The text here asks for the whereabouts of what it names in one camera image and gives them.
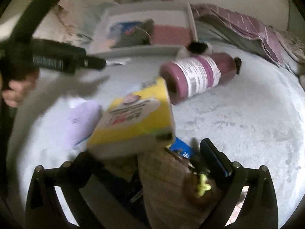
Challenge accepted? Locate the blue packet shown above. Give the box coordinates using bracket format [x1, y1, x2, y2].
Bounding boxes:
[107, 21, 142, 41]

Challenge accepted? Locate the beige plaid pouch brown button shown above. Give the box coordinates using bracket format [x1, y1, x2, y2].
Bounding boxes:
[105, 149, 221, 228]

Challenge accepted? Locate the green plaid pouch pink button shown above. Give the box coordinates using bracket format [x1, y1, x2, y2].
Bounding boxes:
[111, 19, 155, 49]

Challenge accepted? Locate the yellow tissue pack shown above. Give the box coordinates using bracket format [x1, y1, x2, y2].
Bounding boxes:
[86, 77, 175, 160]

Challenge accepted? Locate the pink glitter pouch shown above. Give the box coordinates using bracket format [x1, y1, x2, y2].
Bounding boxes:
[150, 25, 192, 46]

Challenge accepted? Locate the purple pump lotion bottle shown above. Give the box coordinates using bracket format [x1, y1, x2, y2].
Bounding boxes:
[159, 53, 242, 105]

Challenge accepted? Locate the black white plush dog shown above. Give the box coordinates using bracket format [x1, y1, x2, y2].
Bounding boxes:
[176, 41, 214, 60]

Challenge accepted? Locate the person's left hand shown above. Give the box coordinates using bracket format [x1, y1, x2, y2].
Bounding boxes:
[1, 70, 40, 108]

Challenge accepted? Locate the pink ruffled pillow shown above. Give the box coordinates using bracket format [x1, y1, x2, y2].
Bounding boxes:
[33, 0, 115, 48]

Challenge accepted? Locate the white shallow tray box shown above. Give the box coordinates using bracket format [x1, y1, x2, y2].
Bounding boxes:
[87, 1, 197, 58]

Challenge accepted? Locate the light patterned garment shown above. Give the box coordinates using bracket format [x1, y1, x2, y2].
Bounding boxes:
[275, 30, 304, 65]

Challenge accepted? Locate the purple striped blanket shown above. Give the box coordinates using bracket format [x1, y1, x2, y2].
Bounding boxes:
[191, 4, 283, 67]

